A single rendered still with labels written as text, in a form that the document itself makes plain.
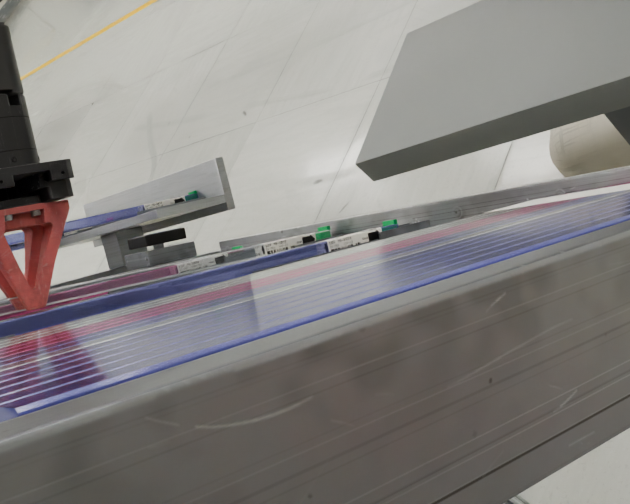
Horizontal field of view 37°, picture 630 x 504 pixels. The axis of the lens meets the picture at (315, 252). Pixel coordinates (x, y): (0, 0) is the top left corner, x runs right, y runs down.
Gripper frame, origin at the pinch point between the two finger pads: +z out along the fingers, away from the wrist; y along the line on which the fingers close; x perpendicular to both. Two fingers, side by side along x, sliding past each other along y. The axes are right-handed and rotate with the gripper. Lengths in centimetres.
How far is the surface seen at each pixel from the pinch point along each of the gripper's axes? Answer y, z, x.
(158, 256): -19.4, -0.3, 22.8
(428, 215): 11.9, 0.6, 30.6
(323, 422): 49, 2, -14
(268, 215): -144, -1, 135
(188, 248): -19.4, -0.4, 26.7
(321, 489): 49, 4, -15
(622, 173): 30.4, -0.1, 30.6
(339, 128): -130, -21, 155
